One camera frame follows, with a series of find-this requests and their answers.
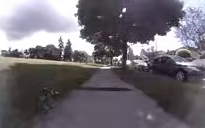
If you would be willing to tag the white vehicle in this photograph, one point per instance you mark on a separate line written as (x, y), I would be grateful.
(138, 64)

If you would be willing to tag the grey concrete path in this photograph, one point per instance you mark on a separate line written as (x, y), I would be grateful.
(106, 106)

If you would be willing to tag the wide grass lawn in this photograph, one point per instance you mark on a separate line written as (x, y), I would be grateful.
(56, 76)

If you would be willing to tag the large dark round tree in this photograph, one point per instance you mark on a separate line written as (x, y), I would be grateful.
(123, 20)

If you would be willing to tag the row of distant trees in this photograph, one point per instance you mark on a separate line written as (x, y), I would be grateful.
(46, 51)

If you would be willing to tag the narrow grass strip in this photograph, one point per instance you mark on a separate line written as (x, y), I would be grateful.
(156, 90)

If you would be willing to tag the dark car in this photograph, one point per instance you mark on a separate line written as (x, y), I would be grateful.
(170, 66)

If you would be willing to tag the round bush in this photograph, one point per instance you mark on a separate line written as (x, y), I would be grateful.
(184, 53)

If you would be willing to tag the bare branchy tree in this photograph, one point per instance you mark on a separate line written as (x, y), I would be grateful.
(196, 30)

